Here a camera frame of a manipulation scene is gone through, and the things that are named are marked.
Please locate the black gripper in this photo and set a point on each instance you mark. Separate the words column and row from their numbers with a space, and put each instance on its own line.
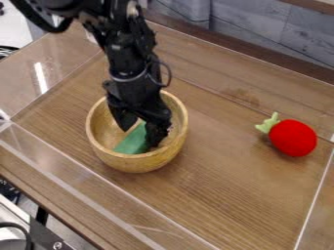
column 133, row 98

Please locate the grey post in background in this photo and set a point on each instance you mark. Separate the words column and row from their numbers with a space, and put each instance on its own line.
column 35, row 31

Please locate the black table leg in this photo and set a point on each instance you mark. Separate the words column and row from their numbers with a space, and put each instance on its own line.
column 41, row 216

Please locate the clear acrylic tray enclosure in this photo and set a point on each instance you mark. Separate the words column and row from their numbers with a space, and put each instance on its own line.
column 231, row 193

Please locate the green rectangular stick block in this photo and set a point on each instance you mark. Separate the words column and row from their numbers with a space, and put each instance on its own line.
column 133, row 143

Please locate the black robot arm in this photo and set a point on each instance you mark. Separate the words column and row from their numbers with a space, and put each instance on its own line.
column 117, row 26

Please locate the black metal bracket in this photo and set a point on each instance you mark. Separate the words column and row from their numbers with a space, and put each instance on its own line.
column 44, row 239

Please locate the brown wooden bowl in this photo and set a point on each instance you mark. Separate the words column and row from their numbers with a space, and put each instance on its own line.
column 104, row 134

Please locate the red plush strawberry toy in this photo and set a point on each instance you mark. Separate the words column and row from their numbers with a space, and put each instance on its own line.
column 288, row 134

